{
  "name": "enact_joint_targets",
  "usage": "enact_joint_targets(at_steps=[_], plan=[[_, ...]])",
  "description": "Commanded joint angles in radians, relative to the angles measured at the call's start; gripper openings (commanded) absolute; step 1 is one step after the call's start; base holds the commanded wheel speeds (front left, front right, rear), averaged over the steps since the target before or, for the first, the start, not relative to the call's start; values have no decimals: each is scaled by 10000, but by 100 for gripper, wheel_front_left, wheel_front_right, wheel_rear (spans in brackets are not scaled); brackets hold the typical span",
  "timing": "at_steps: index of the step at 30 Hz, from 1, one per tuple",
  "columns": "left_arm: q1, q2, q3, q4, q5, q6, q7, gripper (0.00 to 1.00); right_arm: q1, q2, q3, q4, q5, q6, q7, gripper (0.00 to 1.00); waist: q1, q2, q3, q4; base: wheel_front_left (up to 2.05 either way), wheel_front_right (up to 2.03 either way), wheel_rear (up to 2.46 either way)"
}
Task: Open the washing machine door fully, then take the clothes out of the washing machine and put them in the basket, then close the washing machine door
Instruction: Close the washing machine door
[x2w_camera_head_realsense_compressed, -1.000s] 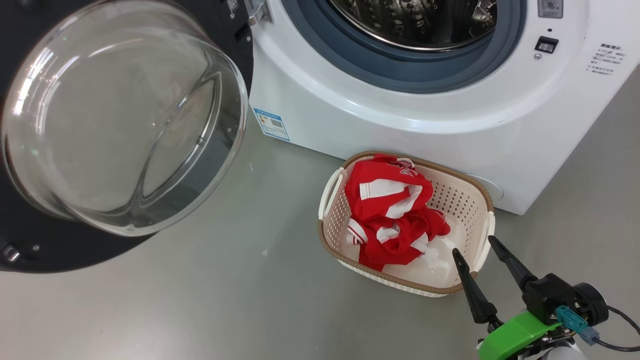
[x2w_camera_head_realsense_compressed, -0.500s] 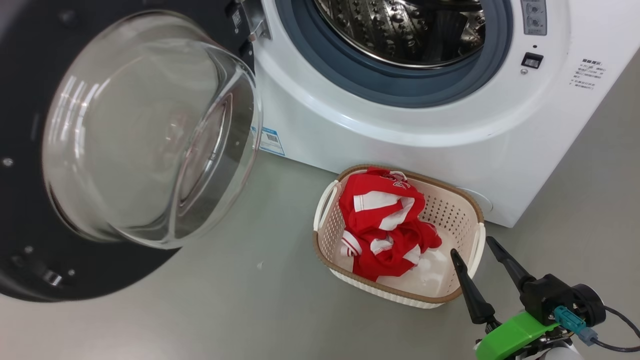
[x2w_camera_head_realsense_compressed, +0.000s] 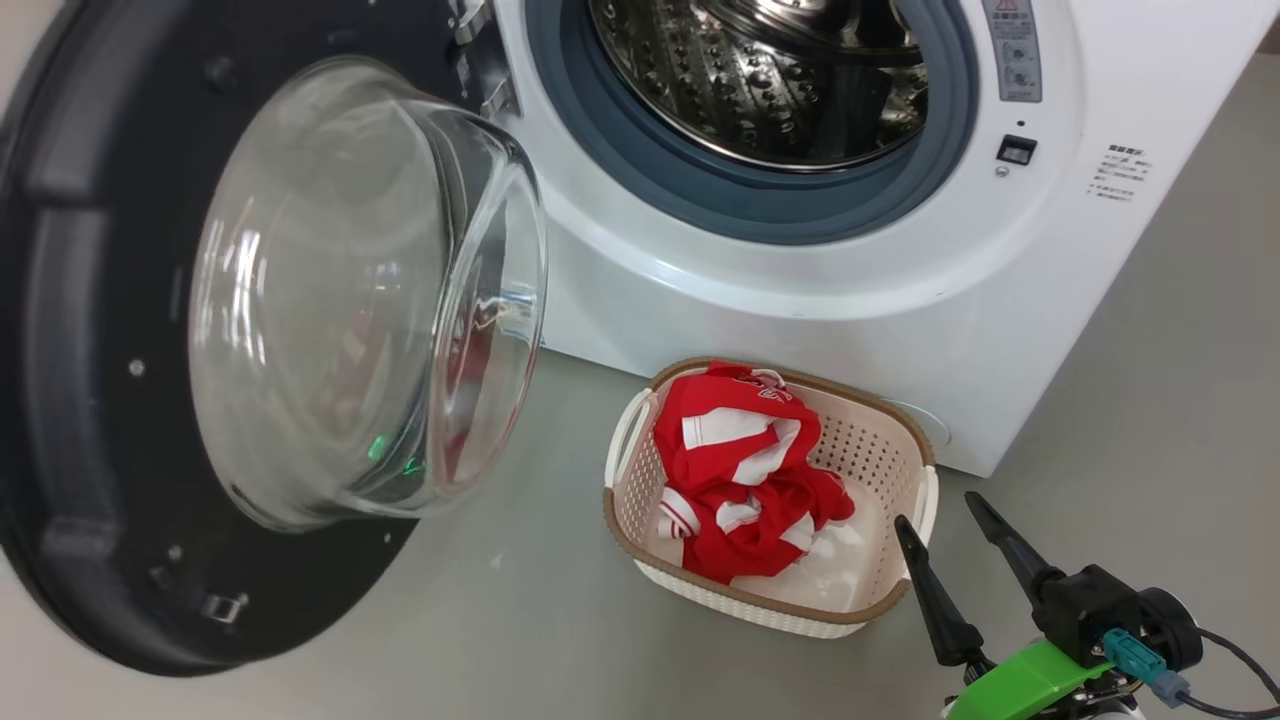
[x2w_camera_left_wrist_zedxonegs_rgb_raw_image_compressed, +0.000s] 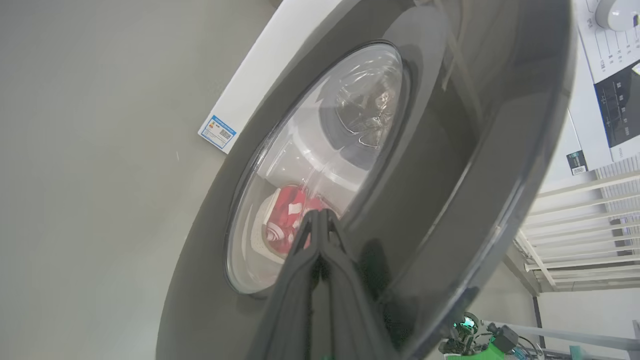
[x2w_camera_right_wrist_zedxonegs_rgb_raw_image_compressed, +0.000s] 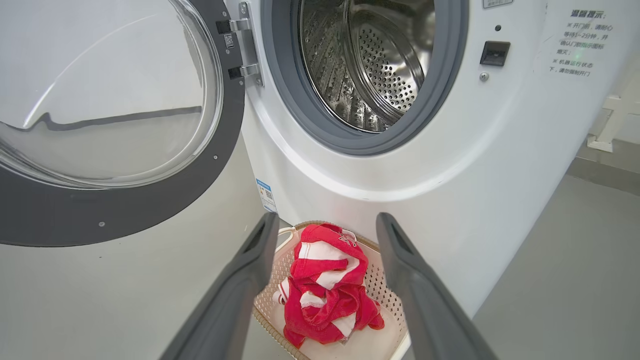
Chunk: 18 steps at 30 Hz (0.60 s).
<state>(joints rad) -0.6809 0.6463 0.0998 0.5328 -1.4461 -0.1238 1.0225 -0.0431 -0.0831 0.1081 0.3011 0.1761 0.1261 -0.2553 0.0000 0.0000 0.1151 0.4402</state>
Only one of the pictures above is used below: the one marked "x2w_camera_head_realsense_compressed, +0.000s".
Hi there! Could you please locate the cream perforated laundry basket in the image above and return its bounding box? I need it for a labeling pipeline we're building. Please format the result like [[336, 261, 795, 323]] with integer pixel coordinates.
[[602, 357, 941, 641]]

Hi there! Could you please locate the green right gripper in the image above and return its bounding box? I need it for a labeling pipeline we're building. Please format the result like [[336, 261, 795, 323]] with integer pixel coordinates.
[[894, 492, 1147, 720]]

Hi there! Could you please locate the stainless steel washer drum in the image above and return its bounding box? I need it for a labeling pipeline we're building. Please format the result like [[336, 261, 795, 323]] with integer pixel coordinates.
[[588, 0, 931, 173]]

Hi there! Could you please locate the white cloth garment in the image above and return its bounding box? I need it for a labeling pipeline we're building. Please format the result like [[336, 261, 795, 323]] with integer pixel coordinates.
[[655, 508, 883, 613]]

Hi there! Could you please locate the grey rubber door gasket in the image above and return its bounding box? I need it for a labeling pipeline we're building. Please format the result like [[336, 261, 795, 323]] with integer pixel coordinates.
[[523, 0, 981, 247]]

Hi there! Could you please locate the grey warning sticker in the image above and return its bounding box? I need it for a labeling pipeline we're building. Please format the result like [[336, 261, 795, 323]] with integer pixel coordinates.
[[984, 0, 1044, 104]]

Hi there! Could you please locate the metal door hinge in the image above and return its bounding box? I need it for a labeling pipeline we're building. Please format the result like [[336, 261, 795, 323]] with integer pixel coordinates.
[[450, 0, 522, 117]]

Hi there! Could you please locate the thin black cable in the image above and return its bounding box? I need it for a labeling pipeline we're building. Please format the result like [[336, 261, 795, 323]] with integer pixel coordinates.
[[1175, 627, 1280, 720]]

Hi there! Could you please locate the white front-loading washing machine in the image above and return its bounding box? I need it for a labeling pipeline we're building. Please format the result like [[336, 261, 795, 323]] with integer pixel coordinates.
[[450, 0, 1280, 479]]

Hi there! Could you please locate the teal cable connector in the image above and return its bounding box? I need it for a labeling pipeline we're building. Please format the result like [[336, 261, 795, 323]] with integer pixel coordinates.
[[1102, 628, 1192, 707]]

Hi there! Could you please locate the dark grey washing machine door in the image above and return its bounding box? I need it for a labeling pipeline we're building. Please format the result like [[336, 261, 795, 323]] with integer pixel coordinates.
[[0, 0, 550, 679]]

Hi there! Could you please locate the red garment with white trim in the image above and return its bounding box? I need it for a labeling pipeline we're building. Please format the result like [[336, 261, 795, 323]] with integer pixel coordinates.
[[653, 362, 858, 587]]

